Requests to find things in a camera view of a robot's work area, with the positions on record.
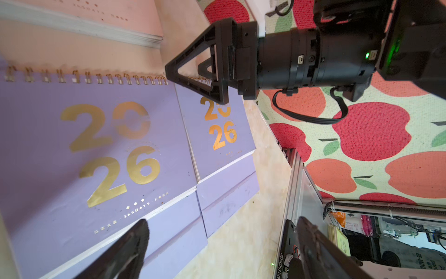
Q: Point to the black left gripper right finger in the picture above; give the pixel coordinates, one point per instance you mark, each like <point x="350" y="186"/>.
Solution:
<point x="321" y="259"/>

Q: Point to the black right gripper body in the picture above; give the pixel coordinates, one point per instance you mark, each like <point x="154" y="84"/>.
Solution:
<point x="341" y="56"/>

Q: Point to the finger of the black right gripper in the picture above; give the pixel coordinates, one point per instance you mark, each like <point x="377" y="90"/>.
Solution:
<point x="219" y="39"/>

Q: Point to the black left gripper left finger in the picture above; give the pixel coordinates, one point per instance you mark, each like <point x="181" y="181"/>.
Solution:
<point x="124" y="259"/>

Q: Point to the pink calendar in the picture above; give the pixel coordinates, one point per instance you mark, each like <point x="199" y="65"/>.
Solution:
<point x="131" y="22"/>

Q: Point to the purple calendar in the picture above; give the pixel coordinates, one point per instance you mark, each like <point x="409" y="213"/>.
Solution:
<point x="222" y="147"/>
<point x="83" y="158"/>

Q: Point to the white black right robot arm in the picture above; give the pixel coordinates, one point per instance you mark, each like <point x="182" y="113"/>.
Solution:
<point x="411" y="39"/>

